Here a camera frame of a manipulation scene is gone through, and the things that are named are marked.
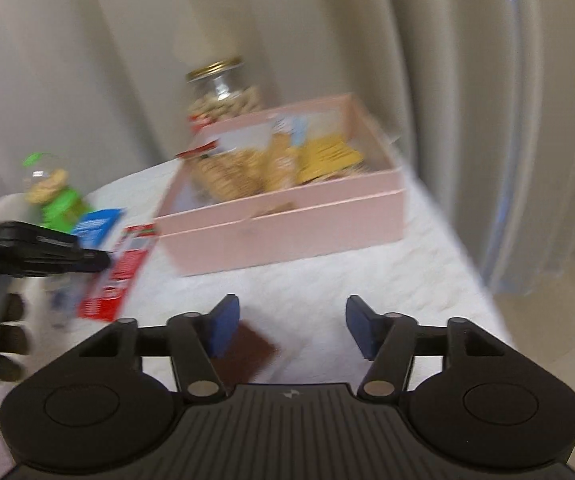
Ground pink cardboard box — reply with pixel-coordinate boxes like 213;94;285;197
154;92;408;278

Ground glass jar with red label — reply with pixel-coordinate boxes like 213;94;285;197
185;57;264;131

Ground blue snack packet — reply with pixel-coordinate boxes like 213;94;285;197
50;208;127;331

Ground yellow snack packet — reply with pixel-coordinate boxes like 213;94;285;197
295;135;365;184

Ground long clear cracker packet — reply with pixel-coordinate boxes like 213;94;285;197
262;115;308;193

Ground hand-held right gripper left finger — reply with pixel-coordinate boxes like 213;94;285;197
78;294;241;398

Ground brown snack packet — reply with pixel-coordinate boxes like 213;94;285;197
212;321;279;386

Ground red snack box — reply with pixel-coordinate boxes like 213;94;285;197
76;223;161;322

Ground red-edged cracker packet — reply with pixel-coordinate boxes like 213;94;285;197
176;140;268;201

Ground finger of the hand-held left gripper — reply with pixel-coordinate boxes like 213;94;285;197
0;221;111;277

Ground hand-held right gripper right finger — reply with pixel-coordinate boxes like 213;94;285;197
345;295;503;398

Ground person's left hand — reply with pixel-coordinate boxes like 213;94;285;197
0;292;34;383

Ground green candy dispenser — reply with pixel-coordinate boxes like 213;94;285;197
22;152;93;235

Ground beige curtain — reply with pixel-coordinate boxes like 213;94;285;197
0;0;575;301

